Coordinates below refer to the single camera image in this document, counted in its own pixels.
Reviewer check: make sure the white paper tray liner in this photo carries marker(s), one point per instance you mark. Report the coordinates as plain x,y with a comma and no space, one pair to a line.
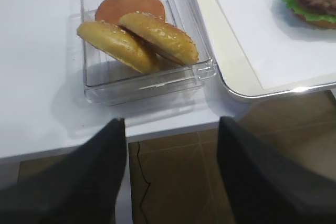
281,48

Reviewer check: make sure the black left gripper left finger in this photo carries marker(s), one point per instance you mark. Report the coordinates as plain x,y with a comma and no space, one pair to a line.
81,188

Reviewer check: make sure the left sesame top bun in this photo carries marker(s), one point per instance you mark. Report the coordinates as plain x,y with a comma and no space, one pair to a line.
120,45

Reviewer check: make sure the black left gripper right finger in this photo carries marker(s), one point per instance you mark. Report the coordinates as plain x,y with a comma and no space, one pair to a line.
263,186

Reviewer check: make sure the bottom bun of burger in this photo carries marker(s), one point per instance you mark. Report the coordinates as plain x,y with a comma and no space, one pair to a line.
321,23

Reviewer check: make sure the right sesame top bun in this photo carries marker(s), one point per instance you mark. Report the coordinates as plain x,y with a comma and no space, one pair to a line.
168,41

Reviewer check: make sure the sesame bun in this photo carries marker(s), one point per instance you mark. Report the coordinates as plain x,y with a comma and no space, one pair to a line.
120,45
168,41

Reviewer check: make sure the flat orange bottom bun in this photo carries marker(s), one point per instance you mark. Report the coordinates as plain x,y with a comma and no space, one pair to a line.
111,11

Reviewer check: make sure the green lettuce on burger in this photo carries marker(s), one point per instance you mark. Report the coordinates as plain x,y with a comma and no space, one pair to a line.
294,6

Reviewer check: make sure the white metal tray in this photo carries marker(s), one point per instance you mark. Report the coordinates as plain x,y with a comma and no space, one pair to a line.
237,73

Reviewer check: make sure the clear bun container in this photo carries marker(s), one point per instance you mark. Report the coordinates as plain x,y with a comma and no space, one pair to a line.
109,89

